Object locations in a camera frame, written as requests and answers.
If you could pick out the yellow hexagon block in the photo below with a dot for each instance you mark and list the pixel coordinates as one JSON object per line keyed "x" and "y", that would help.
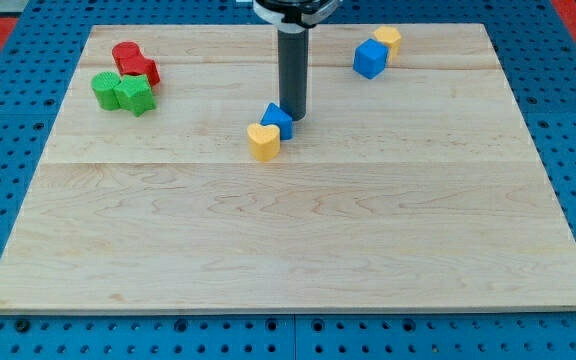
{"x": 391, "y": 38}

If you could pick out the red cylinder block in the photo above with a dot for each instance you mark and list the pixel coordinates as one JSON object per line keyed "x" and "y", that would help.
{"x": 124, "y": 51}

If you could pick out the green star block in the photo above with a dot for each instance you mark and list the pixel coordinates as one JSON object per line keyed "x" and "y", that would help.
{"x": 134, "y": 94}

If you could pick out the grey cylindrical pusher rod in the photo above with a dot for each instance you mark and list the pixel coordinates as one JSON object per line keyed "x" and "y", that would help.
{"x": 293, "y": 72}

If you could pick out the green cylinder block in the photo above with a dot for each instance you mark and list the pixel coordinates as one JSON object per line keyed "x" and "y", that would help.
{"x": 103, "y": 85}

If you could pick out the blue cube block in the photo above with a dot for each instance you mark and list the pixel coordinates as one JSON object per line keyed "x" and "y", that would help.
{"x": 370, "y": 58}

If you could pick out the red star block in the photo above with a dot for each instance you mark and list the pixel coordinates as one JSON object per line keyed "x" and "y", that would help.
{"x": 139, "y": 65}

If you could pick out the blue triangle block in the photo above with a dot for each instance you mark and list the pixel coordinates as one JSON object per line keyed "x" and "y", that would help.
{"x": 274, "y": 115}

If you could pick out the light wooden board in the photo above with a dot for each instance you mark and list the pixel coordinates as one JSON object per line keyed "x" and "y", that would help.
{"x": 418, "y": 191}

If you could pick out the white black robot arm flange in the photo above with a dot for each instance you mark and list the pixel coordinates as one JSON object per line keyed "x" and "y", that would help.
{"x": 295, "y": 16}

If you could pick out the yellow heart block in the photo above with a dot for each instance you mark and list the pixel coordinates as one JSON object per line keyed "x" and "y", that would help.
{"x": 264, "y": 141}

